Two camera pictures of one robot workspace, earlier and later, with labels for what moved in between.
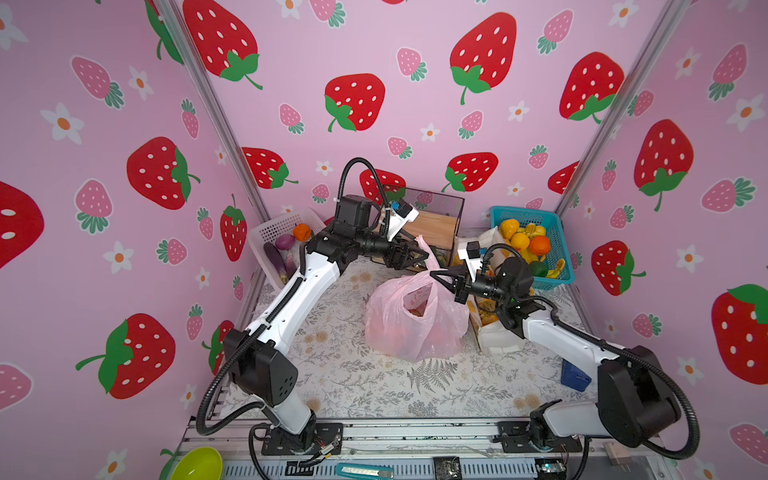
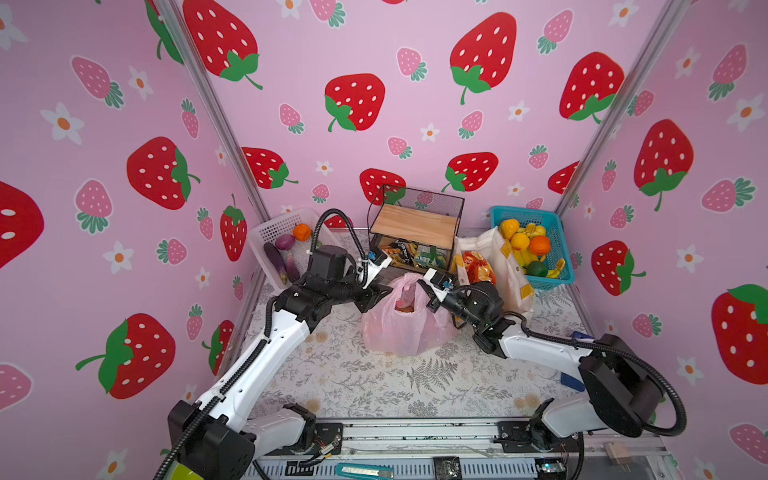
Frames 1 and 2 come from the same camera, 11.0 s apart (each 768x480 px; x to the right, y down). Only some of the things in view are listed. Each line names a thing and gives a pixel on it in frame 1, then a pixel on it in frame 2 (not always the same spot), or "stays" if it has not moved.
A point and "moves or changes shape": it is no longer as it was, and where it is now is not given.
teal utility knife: [364, 471] stays
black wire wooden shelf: [434, 216] stays
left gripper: [398, 261] -> [370, 296]
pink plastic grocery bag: [414, 316] moves or changes shape
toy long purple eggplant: [277, 261] stays
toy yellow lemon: [520, 241] stays
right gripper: [462, 283] -> [429, 286]
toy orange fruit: [540, 245] stays
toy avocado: [539, 269] stays
